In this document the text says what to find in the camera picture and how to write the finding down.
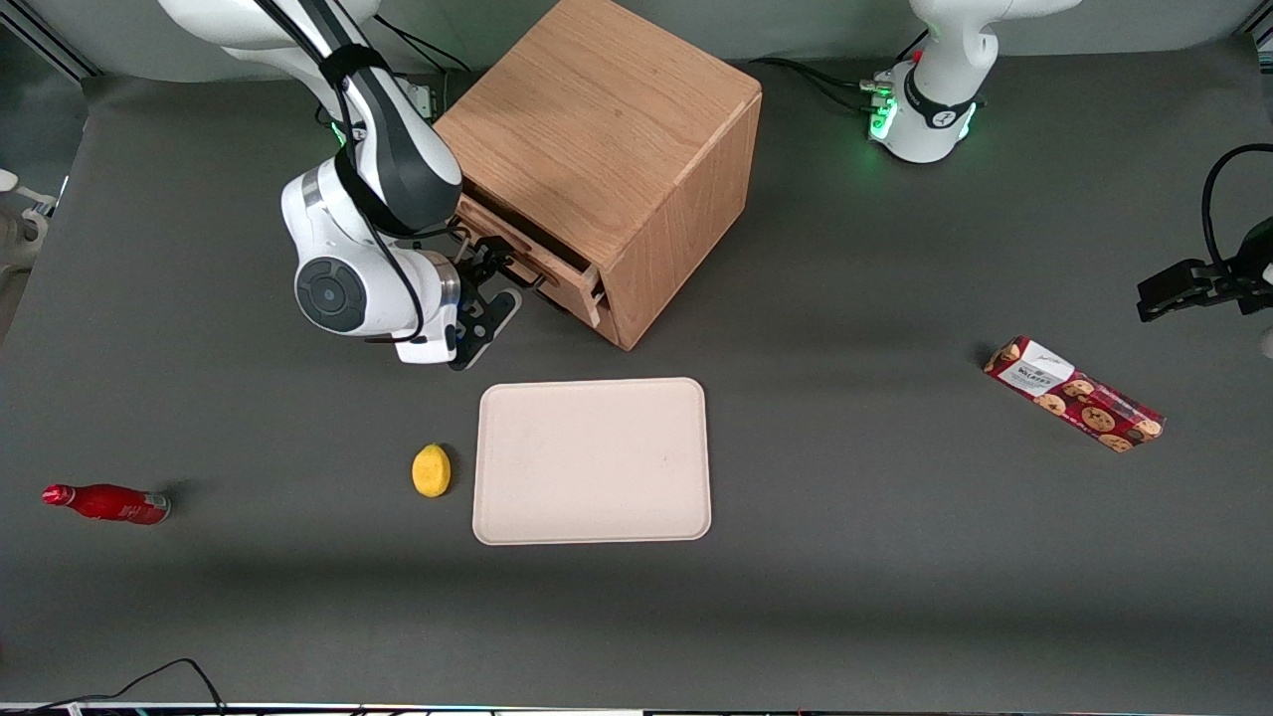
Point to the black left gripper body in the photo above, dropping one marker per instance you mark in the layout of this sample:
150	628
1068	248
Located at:
1225	275

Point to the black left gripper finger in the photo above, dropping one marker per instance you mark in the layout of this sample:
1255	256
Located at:
1188	300
1174	283

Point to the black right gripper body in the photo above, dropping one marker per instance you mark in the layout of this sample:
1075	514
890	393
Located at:
480	267

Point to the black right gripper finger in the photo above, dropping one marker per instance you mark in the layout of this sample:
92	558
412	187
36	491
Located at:
494	256
522	285

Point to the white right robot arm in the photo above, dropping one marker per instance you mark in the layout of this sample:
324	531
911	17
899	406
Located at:
348	288

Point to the wooden drawer cabinet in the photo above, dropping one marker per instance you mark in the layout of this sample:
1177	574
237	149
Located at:
597	119

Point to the red cookie box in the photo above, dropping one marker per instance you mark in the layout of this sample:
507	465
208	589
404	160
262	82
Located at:
1074	395

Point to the yellow lemon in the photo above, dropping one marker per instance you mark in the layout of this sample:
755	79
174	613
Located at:
432	471

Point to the beige rectangular tray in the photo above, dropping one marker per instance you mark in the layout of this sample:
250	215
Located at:
592	462

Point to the red drink bottle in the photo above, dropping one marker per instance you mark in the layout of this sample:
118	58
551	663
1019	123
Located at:
109	503

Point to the grey table mat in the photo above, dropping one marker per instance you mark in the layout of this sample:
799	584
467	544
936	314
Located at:
895	597

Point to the white plastic bracket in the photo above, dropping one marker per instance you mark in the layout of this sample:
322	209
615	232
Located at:
20	234

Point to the aluminium frame rail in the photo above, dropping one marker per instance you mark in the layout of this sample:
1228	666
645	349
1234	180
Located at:
60	50

